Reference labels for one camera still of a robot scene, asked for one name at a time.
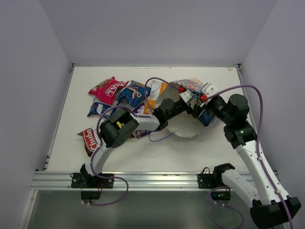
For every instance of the red KitKat snack bag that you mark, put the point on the red KitKat snack bag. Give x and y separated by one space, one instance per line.
105 91

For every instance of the checkered paper bag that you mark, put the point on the checkered paper bag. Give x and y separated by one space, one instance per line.
185 125

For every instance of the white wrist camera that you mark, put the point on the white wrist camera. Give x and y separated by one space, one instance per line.
185 94
207 91

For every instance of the right black controller box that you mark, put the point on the right black controller box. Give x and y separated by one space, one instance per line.
221 196

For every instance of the black controller box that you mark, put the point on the black controller box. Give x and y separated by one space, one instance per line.
88 196
221 196

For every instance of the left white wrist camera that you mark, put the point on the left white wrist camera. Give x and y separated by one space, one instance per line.
185 94

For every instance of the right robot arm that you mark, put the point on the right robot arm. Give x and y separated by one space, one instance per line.
269 203

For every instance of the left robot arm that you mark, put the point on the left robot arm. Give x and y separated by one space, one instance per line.
117 128

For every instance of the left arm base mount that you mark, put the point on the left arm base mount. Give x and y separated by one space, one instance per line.
79 182

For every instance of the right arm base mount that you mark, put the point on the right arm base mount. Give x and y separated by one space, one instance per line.
209 180

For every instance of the blue Doritos chip bag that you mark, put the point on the blue Doritos chip bag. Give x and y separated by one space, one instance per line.
134 93

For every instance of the brown Chips Ahoy bag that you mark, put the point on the brown Chips Ahoy bag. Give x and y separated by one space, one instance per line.
90 139

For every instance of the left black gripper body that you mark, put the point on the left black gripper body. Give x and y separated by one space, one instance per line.
186 106

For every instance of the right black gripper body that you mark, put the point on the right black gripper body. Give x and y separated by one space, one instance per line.
217 108

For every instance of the aluminium mounting rail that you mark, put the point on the aluminium mounting rail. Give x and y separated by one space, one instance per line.
144 181

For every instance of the front blue bag handle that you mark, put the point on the front blue bag handle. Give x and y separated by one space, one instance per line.
160 139

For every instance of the blue paper bag handle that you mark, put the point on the blue paper bag handle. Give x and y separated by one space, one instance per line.
195 94

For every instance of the purple snack packet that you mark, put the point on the purple snack packet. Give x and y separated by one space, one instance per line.
139 110

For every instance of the orange snack bag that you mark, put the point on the orange snack bag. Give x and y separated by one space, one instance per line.
157 88

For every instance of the blue white cookie bag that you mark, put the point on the blue white cookie bag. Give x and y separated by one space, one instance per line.
98 107

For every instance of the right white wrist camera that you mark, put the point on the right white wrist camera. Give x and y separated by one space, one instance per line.
207 91

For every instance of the left black controller box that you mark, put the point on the left black controller box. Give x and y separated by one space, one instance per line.
88 196

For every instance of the dark blue snack packet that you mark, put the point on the dark blue snack packet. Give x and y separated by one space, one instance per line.
205 118

